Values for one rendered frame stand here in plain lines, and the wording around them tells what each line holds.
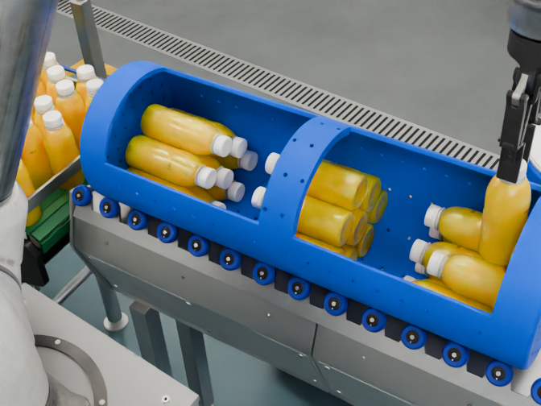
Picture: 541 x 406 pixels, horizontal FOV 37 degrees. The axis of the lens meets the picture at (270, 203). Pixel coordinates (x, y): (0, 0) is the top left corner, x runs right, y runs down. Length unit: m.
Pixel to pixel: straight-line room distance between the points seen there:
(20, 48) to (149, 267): 0.78
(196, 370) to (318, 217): 1.00
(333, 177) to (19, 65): 0.59
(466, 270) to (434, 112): 2.29
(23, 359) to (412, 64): 2.99
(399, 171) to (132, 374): 0.61
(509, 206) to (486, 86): 2.52
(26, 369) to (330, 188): 0.58
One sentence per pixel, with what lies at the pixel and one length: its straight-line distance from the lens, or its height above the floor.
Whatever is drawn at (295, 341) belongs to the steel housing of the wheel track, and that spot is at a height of 0.85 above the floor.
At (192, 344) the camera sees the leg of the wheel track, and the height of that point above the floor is 0.36.
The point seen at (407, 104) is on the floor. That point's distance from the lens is 3.58.
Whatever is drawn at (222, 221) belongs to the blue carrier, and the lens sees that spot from 1.40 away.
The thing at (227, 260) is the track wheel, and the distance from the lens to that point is 1.52.
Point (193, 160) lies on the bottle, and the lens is 1.50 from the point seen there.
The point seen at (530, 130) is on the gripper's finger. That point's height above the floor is 1.35.
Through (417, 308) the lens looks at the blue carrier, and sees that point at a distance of 1.29.
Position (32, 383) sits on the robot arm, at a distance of 1.13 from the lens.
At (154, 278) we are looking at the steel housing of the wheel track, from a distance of 1.68.
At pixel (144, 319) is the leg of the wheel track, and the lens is 1.93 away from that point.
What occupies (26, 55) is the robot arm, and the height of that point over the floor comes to 1.56.
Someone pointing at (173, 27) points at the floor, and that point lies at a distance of 4.22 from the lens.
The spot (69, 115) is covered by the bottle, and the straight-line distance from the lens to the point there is 1.87.
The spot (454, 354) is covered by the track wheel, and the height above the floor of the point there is 0.97.
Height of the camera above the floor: 2.06
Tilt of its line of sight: 42 degrees down
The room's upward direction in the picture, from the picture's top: 4 degrees counter-clockwise
